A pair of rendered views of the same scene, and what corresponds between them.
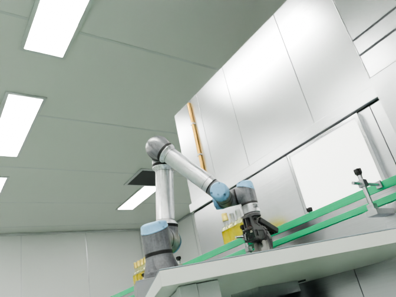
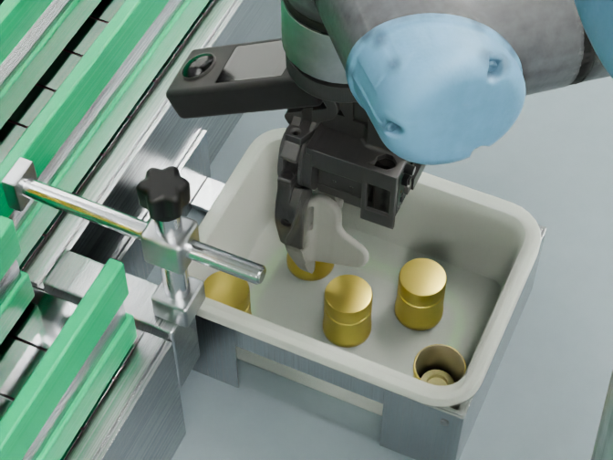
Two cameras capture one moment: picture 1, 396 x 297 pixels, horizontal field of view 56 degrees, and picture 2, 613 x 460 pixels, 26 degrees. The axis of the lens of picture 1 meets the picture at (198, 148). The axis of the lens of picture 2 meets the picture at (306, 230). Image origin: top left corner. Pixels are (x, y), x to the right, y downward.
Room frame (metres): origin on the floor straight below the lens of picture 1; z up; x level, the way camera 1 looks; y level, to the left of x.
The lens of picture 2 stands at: (1.91, 0.32, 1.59)
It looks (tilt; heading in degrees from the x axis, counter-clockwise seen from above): 53 degrees down; 243
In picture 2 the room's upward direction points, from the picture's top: straight up
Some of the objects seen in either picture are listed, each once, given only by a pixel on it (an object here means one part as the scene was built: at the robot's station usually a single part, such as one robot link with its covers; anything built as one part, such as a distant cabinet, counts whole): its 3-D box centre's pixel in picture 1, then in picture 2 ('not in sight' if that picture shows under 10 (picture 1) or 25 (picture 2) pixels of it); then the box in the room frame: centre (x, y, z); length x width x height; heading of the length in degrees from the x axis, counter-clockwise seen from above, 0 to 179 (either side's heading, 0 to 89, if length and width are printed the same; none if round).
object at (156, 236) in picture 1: (156, 237); not in sight; (1.58, 0.25, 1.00); 0.13 x 0.12 x 0.14; 171
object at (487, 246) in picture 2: not in sight; (357, 287); (1.64, -0.14, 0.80); 0.22 x 0.17 x 0.09; 129
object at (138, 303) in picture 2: not in sight; (125, 316); (1.81, -0.16, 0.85); 0.09 x 0.04 x 0.07; 129
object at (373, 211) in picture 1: (373, 199); not in sight; (1.29, -0.55, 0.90); 0.17 x 0.05 x 0.23; 129
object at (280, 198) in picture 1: (295, 188); not in sight; (1.85, -0.44, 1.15); 0.90 x 0.03 x 0.34; 39
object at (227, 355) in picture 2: not in sight; (321, 282); (1.66, -0.16, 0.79); 0.27 x 0.17 x 0.08; 129
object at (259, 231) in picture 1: (254, 228); (353, 116); (1.64, -0.17, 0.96); 0.09 x 0.08 x 0.12; 130
